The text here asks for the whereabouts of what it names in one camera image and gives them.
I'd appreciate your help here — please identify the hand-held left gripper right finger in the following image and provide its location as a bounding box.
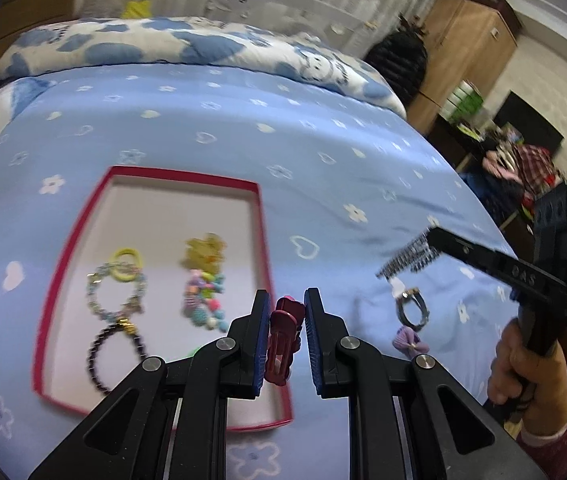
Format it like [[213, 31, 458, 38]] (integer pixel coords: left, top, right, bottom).
[[303, 287, 549, 480]]

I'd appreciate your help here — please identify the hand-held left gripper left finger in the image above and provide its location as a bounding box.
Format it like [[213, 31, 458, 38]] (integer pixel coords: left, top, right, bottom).
[[28, 289, 272, 480]]

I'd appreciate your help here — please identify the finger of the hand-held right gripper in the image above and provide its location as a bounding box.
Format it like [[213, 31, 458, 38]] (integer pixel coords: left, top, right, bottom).
[[428, 226, 567, 307]]

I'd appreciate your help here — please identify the pink hair clip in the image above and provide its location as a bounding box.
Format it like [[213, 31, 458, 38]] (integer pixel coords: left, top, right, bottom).
[[264, 296, 307, 387]]

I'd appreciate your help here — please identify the colourful bead bracelet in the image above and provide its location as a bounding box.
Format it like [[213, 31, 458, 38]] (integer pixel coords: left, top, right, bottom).
[[181, 267, 229, 333]]

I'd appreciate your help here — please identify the silver chain necklace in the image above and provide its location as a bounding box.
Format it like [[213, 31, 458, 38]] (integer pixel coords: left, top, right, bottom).
[[376, 232, 439, 281]]

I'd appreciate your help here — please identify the yellow hair claw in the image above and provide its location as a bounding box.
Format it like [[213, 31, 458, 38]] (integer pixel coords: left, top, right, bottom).
[[180, 232, 227, 271]]

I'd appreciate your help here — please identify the yellow-green hair ring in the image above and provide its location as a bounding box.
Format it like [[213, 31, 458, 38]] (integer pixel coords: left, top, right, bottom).
[[108, 247, 145, 282]]

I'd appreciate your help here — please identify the red shallow cardboard box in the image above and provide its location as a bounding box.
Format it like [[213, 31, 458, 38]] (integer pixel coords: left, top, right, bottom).
[[32, 165, 294, 432]]

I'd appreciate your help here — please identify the black bead bracelet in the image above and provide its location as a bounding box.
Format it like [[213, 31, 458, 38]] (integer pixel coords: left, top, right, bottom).
[[86, 322, 149, 395]]

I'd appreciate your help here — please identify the clear bead bracelet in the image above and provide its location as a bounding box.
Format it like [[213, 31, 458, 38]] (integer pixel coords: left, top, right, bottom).
[[85, 262, 147, 323]]

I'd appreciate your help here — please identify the person's right forearm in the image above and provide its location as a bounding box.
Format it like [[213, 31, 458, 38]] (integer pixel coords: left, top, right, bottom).
[[516, 392, 567, 480]]

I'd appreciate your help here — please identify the person's right hand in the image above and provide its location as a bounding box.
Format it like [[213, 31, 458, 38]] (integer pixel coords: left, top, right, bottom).
[[486, 317, 567, 433]]

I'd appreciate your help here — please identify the pile of clothes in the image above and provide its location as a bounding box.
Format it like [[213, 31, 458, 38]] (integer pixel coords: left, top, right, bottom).
[[483, 142, 567, 211]]

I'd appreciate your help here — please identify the dark wrist watch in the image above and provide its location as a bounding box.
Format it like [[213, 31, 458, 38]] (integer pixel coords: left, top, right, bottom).
[[394, 285, 431, 332]]

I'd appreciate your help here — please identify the purple bow hair clip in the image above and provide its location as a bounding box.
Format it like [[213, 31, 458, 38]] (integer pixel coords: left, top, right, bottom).
[[391, 325, 431, 361]]

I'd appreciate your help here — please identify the black flat screen monitor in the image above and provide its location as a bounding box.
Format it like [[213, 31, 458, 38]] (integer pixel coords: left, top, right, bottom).
[[493, 91, 564, 151]]

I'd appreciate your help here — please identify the black desk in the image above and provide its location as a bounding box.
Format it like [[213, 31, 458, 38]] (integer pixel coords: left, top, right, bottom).
[[426, 110, 534, 256]]

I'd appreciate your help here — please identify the stack of green boxes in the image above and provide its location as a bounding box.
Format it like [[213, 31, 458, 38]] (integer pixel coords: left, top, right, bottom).
[[446, 80, 484, 123]]

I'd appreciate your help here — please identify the black puffer jacket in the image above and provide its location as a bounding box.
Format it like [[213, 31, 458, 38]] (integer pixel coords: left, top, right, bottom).
[[363, 30, 427, 106]]

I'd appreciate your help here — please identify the wooden wardrobe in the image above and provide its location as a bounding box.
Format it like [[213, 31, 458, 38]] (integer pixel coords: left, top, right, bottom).
[[406, 0, 519, 133]]

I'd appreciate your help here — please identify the dark box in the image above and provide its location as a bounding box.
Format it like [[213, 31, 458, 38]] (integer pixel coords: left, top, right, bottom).
[[441, 0, 521, 31]]

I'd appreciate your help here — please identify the dark coat rack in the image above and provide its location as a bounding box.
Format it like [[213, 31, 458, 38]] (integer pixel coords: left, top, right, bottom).
[[398, 12, 427, 36]]

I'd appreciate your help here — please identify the blue and white cartoon quilt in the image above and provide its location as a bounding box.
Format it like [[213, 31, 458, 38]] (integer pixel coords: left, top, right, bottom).
[[0, 16, 408, 120]]

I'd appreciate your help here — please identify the yellow plush toy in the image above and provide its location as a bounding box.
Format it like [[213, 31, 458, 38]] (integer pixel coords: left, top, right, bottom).
[[122, 0, 153, 20]]

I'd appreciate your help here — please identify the grey bed guard rail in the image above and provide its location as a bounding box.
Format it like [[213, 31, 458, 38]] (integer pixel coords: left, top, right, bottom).
[[81, 0, 389, 58]]

